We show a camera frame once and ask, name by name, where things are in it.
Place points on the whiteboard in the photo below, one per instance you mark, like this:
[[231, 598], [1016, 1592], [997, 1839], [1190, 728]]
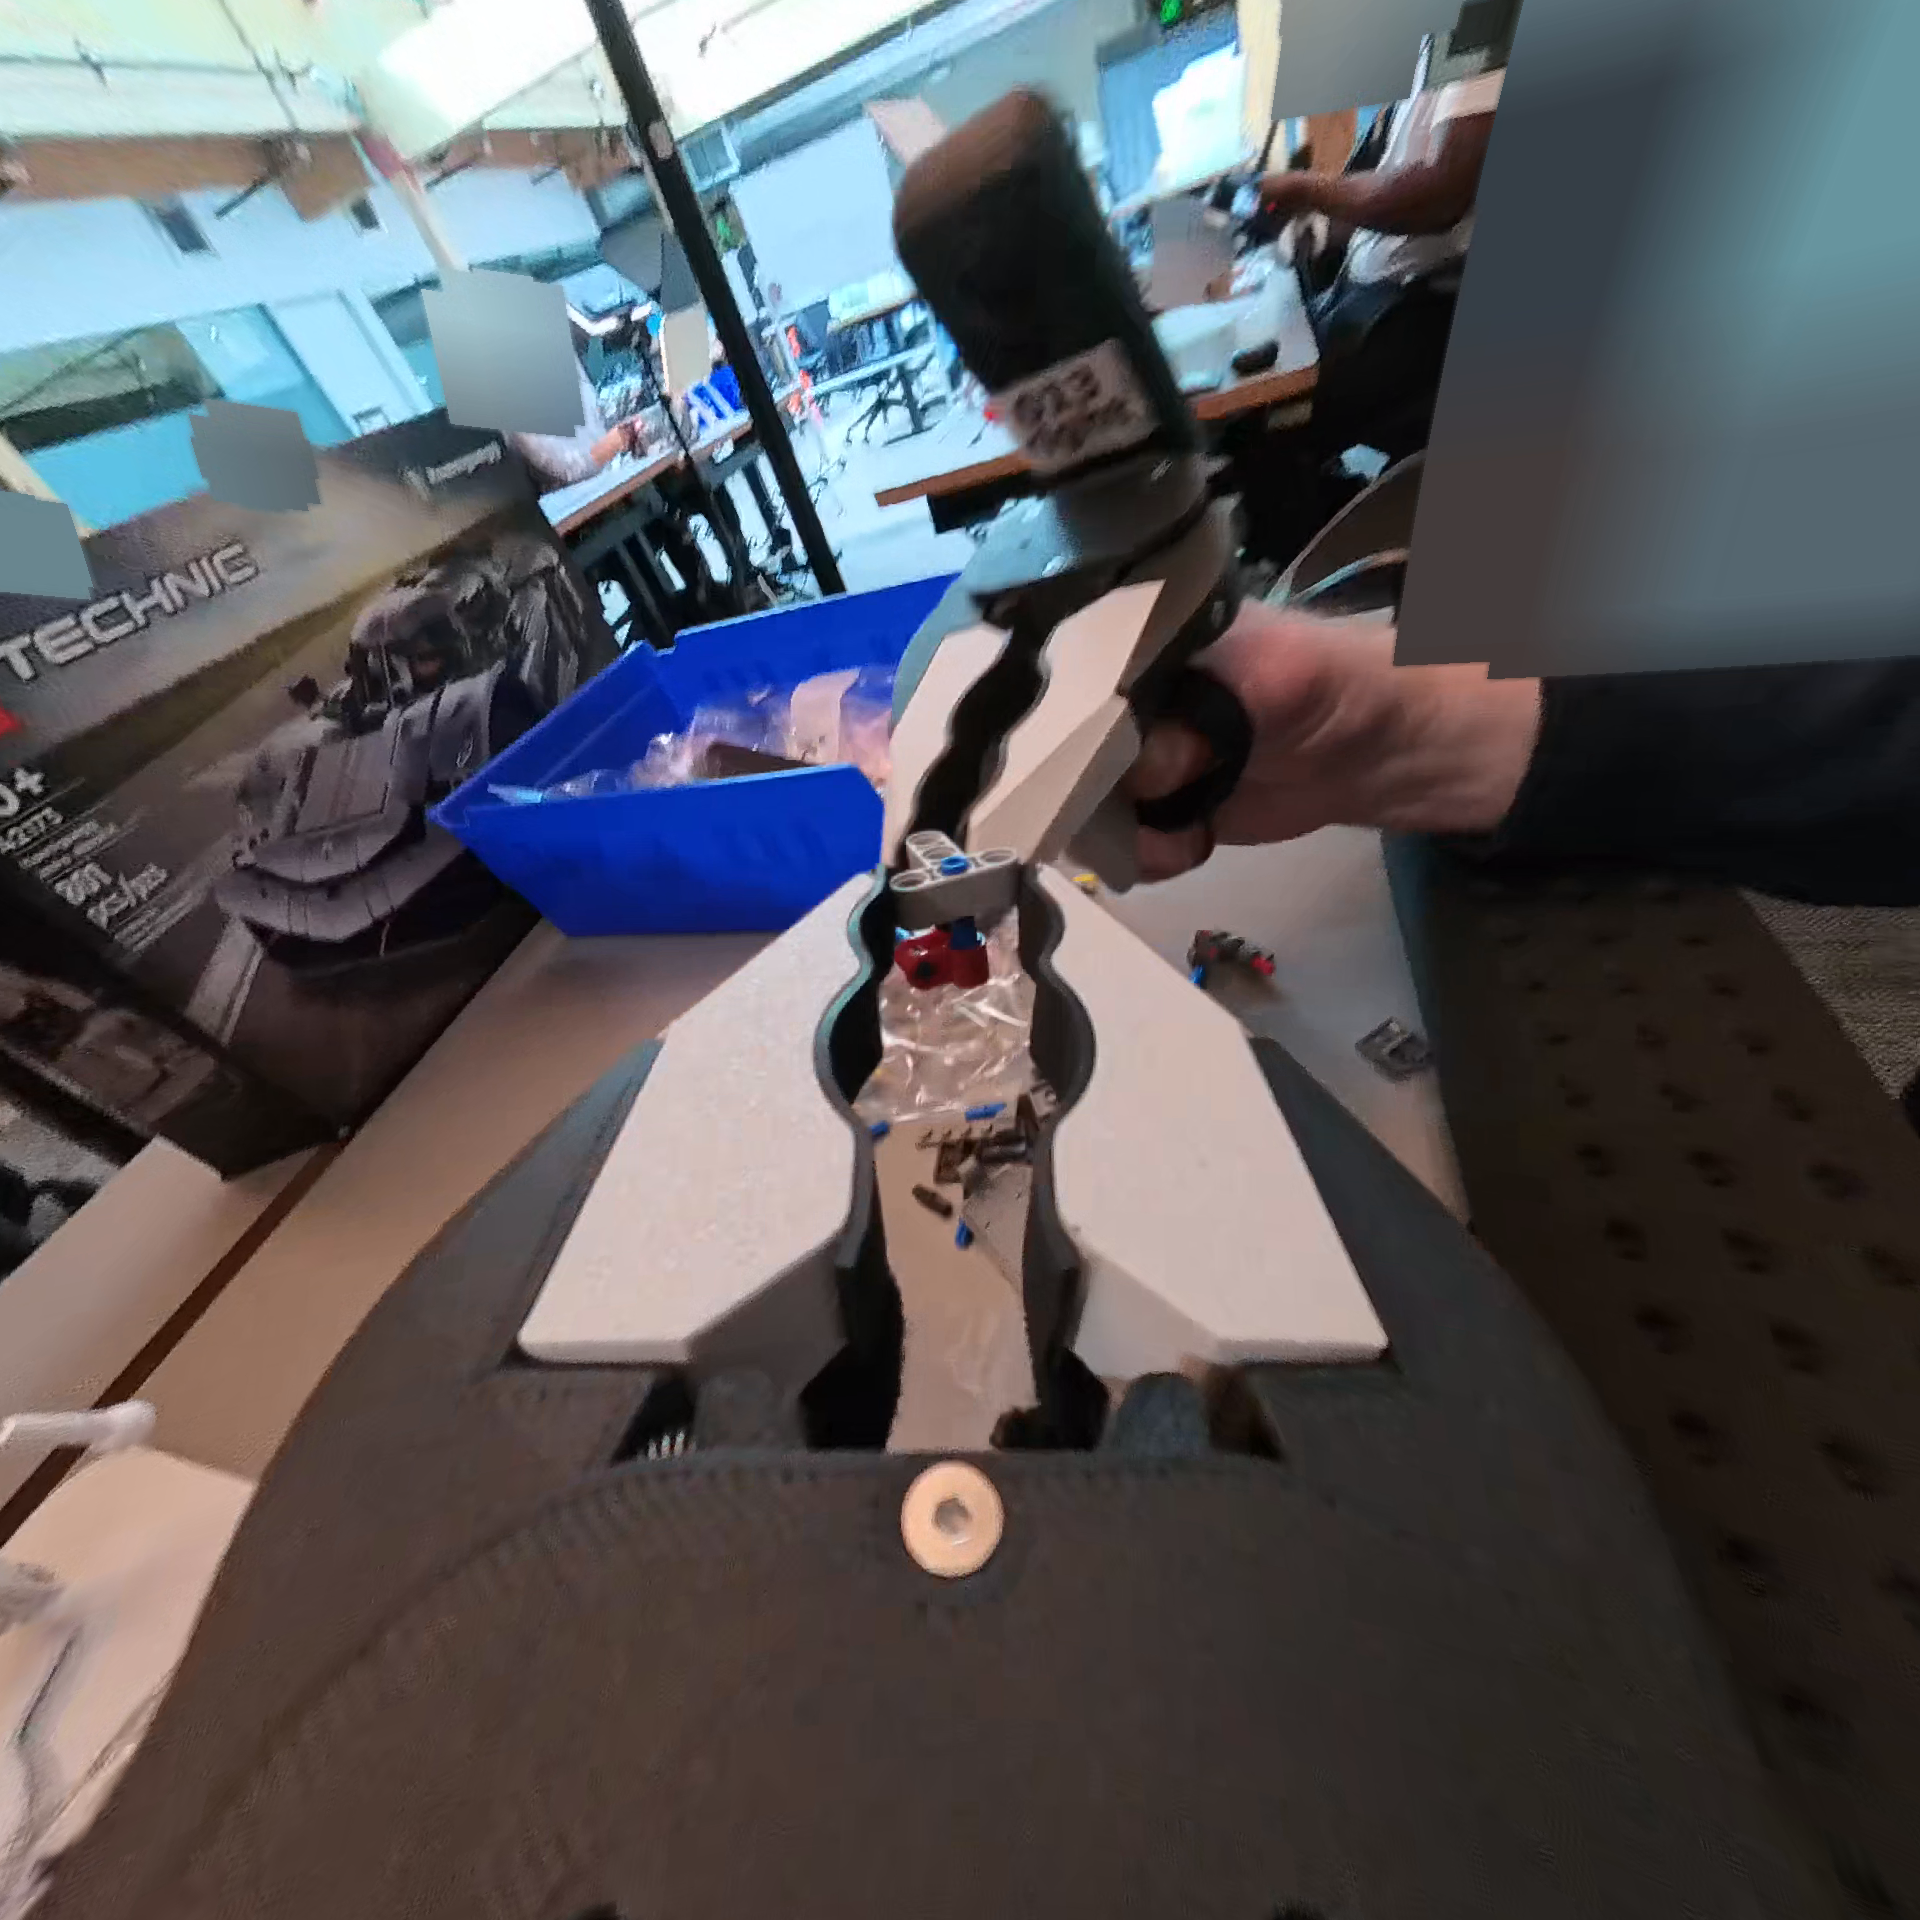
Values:
[[824, 209]]

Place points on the clear bag in bin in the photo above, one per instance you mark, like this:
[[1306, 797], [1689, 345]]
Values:
[[721, 738]]

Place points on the black metal pole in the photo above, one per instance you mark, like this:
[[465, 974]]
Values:
[[706, 271]]

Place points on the person's right forearm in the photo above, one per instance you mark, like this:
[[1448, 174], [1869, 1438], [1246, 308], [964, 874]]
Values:
[[1727, 781]]

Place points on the person's right hand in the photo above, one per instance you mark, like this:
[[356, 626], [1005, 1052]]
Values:
[[1382, 738]]

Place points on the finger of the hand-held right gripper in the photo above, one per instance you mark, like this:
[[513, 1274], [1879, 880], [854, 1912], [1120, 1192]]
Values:
[[1078, 749], [932, 705]]

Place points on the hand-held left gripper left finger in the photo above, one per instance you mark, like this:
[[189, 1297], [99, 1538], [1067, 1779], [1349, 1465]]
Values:
[[690, 1201]]

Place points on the pile of lego pieces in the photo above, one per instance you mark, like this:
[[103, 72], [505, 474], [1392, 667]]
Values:
[[992, 1154]]

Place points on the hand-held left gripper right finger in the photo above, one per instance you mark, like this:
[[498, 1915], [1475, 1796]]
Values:
[[1217, 1201]]

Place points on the grey office chair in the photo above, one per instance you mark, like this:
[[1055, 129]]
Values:
[[1356, 517]]

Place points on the black perforated board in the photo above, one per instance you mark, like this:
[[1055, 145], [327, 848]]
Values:
[[1648, 1201]]

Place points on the blue plastic bin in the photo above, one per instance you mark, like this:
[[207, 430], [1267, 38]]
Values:
[[676, 871]]

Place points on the black lego set box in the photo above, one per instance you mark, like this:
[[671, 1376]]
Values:
[[373, 749]]

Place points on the light grey red lego subassembly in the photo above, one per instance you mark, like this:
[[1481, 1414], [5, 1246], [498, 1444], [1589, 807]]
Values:
[[961, 884]]

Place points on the small clear zip bag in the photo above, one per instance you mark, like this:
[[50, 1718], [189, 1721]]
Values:
[[961, 1034]]

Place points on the wooden table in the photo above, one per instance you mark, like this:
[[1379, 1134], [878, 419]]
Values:
[[1246, 399]]

